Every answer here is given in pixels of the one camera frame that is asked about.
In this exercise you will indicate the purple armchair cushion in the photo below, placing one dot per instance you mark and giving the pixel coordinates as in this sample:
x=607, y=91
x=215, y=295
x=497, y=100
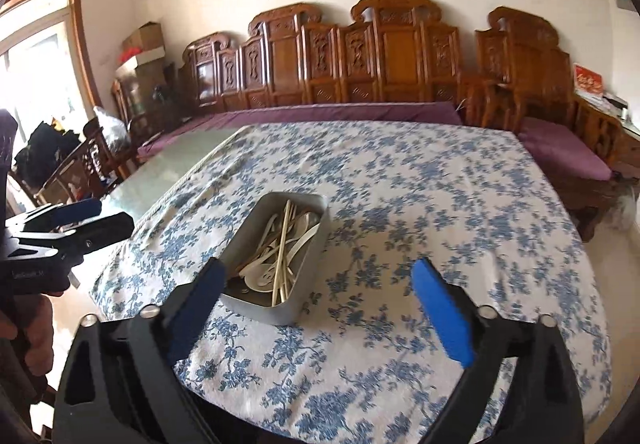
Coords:
x=560, y=149

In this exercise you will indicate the wooden dining chair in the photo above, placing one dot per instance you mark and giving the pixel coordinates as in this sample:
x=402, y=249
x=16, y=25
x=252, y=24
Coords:
x=75, y=164

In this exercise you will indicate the long carved wooden sofa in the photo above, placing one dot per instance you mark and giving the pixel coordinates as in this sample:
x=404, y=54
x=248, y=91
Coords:
x=285, y=69

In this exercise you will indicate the bamboo chopstick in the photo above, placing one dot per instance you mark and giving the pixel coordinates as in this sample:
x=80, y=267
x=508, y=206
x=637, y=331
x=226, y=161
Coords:
x=286, y=274
x=282, y=249

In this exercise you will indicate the blue floral tablecloth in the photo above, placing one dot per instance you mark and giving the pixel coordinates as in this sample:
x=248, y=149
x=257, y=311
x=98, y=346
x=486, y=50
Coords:
x=400, y=184

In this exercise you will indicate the red box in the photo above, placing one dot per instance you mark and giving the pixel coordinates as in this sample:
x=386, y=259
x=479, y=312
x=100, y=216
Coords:
x=589, y=80

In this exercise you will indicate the wooden door frame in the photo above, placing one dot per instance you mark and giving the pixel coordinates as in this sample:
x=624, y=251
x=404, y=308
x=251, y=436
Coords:
x=80, y=39

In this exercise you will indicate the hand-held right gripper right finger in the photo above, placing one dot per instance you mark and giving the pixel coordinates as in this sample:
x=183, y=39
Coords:
x=442, y=314

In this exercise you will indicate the dark wooden cabinet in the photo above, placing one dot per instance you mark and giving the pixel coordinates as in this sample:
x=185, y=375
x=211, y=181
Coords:
x=150, y=99

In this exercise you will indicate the white flat box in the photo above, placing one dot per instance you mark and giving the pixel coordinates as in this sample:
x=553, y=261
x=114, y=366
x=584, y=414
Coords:
x=142, y=61

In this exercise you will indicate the grey metal tray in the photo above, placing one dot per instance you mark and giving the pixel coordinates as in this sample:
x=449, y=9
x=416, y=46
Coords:
x=280, y=311

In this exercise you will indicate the carved wooden armchair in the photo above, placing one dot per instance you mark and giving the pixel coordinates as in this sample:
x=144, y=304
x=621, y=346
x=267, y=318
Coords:
x=520, y=59

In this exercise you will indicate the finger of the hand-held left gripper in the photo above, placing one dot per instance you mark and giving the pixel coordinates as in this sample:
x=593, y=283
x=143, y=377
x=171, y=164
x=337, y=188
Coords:
x=105, y=226
x=80, y=209

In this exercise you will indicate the brown cardboard box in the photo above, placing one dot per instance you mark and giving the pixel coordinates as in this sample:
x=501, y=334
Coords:
x=147, y=36

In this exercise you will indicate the white plastic spoon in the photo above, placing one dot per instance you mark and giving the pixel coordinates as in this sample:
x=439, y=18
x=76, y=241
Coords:
x=257, y=281

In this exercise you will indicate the wooden side table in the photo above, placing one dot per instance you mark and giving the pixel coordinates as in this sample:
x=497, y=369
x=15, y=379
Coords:
x=627, y=139

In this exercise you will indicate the white plastic fork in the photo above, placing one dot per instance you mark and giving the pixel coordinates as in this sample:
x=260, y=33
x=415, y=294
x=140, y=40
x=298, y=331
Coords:
x=265, y=231

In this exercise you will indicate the dark cloth pile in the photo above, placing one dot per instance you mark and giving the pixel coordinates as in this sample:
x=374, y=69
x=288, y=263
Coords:
x=45, y=149

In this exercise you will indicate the person's left hand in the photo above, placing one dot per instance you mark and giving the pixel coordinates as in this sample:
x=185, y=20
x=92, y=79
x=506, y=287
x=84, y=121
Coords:
x=35, y=324

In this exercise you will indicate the clear plastic bag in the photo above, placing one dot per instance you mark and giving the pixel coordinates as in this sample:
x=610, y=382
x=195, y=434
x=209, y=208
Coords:
x=110, y=124

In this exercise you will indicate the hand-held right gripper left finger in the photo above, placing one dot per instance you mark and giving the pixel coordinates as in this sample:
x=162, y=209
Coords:
x=200, y=309

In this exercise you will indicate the long purple sofa cushion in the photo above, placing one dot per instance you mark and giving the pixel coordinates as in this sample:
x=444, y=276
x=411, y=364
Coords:
x=325, y=114

